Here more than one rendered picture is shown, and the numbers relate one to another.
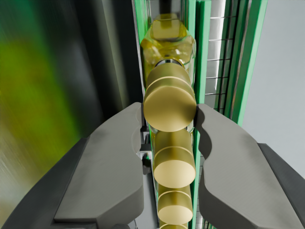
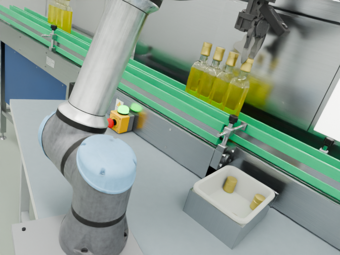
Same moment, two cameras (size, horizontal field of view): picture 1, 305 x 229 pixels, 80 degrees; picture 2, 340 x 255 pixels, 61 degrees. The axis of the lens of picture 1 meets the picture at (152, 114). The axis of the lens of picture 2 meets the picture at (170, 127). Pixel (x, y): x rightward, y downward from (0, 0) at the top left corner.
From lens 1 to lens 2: 1.00 m
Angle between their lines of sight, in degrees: 46
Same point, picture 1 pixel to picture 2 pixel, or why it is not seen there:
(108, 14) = not seen: hidden behind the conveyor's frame
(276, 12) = (173, 182)
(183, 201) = (222, 50)
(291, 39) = (148, 177)
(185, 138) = (232, 62)
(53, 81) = (255, 78)
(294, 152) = not seen: hidden behind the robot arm
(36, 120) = (254, 65)
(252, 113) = not seen: hidden behind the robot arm
